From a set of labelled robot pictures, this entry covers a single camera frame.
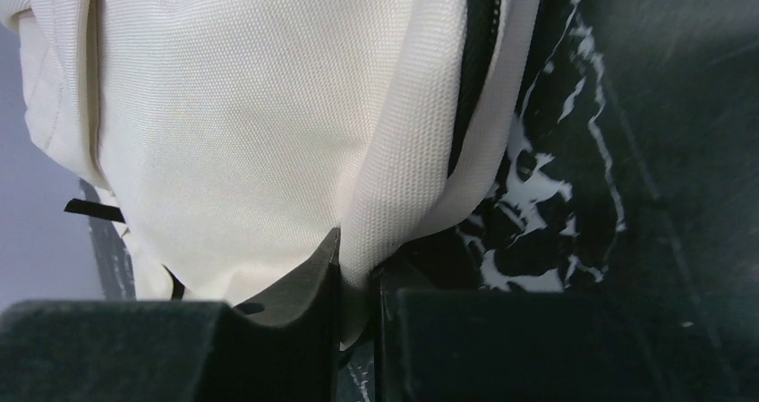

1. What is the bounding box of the beige canvas backpack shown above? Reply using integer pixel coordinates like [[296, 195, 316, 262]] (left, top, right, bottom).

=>
[[1, 0, 540, 348]]

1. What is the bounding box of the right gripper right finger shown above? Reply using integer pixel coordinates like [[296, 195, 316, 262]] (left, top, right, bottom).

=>
[[375, 263, 742, 401]]

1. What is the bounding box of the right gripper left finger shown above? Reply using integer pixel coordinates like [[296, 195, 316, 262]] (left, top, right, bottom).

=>
[[1, 229, 340, 401]]

